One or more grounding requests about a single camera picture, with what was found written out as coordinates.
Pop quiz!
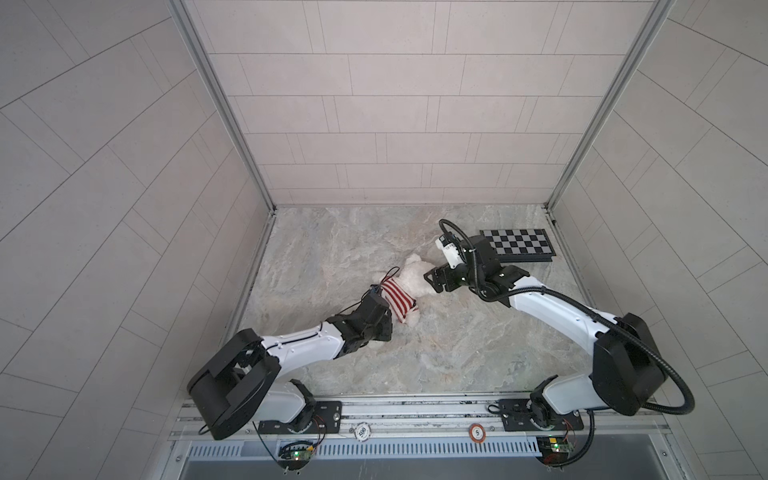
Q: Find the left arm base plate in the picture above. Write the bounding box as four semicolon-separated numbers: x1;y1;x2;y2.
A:
257;401;343;435

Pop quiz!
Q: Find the circuit board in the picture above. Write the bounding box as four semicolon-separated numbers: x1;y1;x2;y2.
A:
277;440;317;471
536;437;574;465

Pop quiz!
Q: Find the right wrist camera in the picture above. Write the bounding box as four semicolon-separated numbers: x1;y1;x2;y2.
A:
435;233;466;269

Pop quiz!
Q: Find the white teddy bear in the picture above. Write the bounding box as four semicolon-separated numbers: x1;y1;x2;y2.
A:
371;253;437;308

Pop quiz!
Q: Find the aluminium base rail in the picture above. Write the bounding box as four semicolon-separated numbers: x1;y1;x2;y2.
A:
170;392;670;442

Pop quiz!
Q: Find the red white striped sweater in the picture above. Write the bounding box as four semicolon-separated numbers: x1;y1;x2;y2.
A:
380;277;420;325

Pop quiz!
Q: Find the right black corrugated cable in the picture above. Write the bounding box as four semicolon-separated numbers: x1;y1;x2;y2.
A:
437;218;696;416

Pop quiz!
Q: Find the black white chessboard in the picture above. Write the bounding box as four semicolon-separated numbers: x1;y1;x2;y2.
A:
480;228;556;263

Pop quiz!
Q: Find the left circuit board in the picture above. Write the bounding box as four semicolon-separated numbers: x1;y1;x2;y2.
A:
277;440;317;471

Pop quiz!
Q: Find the right circuit board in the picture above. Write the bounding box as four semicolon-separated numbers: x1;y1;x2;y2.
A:
536;437;574;465

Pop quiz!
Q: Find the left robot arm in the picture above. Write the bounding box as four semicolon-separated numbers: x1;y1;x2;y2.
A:
187;286;393;440

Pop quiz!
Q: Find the white poker chip on rail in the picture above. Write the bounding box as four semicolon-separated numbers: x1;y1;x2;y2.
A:
353;422;372;442

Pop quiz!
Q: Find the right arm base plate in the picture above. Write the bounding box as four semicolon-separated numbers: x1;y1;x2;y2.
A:
486;398;584;432

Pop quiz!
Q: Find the red poker chip on rail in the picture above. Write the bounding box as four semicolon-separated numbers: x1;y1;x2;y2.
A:
468;423;486;444

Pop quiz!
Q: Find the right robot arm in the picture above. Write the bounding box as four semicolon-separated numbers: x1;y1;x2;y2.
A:
424;233;668;428

